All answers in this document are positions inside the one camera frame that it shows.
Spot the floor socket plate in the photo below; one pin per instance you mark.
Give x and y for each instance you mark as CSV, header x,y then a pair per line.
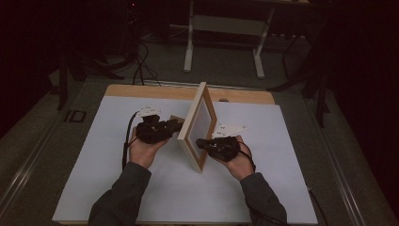
x,y
75,116

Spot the white table mat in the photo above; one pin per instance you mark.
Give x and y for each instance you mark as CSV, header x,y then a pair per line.
x,y
175,194

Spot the metal floor rail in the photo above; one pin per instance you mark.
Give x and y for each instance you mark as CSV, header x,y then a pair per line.
x,y
340,177
28,163
169,84

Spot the white-legged desk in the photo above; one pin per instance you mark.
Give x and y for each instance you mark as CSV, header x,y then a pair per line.
x,y
188,47

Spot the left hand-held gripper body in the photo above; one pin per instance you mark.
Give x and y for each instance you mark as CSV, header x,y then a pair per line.
x,y
150,130

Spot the black stand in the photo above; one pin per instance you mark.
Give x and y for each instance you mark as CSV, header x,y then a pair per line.
x,y
62,88
320,94

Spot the person's left hand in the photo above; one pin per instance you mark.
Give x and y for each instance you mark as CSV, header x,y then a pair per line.
x,y
142,153

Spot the wooden picture frame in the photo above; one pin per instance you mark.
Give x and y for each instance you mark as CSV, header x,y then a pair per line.
x,y
192,119

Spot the person's right hand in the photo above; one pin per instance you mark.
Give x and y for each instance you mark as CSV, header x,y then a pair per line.
x,y
241,166

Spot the round table grommet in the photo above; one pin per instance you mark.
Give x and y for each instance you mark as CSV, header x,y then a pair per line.
x,y
223,100

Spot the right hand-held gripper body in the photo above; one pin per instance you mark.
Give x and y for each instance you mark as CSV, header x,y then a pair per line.
x,y
227,149

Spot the dark equipment tower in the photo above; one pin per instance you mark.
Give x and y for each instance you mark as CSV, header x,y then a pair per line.
x,y
130,31

